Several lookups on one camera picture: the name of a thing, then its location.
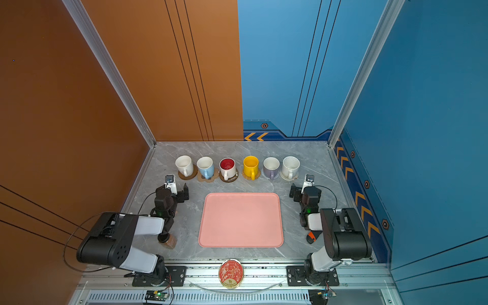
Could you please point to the white mug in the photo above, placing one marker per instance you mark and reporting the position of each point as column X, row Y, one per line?
column 290, row 166

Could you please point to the light blue mug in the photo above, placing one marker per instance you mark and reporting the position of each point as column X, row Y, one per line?
column 205, row 167

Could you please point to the purple mug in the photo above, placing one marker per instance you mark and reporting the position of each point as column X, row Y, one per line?
column 271, row 168

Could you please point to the woven rattan coaster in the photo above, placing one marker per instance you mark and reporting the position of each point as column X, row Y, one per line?
column 252, row 174

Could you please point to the pink tray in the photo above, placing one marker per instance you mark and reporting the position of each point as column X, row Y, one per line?
column 241, row 220

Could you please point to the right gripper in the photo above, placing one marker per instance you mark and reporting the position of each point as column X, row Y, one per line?
column 297, row 198

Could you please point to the right circuit board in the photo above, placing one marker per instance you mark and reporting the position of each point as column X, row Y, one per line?
column 320, row 297

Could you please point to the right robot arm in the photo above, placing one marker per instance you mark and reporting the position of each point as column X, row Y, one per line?
column 345, row 239

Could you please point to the white zigzag woven coaster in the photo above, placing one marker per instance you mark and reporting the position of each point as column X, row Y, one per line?
column 287, row 178

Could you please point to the glossy dark brown coaster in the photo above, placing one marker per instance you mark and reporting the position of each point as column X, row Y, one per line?
column 230, row 179

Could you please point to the cream mug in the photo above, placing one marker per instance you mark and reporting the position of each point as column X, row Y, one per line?
column 184, row 164

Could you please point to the aluminium front rail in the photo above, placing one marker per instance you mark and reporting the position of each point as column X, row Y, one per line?
column 242, row 282

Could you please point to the black orange utility knife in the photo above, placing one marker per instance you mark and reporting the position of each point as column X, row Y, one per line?
column 311, row 238

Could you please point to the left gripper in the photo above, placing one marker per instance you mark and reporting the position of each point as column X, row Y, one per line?
column 182, row 196

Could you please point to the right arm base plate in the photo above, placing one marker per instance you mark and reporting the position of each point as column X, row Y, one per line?
column 298, row 276

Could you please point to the plain brown wooden coaster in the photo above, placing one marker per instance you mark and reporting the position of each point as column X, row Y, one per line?
column 192, row 176

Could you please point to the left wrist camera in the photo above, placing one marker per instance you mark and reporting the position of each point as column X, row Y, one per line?
column 170, row 184

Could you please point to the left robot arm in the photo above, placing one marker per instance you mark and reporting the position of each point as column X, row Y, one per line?
column 109, row 242

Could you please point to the brown spice jar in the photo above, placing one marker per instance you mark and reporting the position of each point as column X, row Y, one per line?
column 167, row 240

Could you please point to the left green circuit board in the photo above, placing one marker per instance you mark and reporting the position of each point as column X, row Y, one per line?
column 156, row 297

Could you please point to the paw print cork coaster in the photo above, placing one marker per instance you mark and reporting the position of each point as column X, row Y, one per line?
column 201, row 178

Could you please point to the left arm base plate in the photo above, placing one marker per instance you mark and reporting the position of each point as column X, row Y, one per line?
column 169, row 275

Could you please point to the red mug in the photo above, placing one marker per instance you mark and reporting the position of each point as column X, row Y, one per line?
column 227, row 167

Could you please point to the yellow mug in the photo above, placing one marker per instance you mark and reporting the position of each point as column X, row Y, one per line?
column 251, row 162

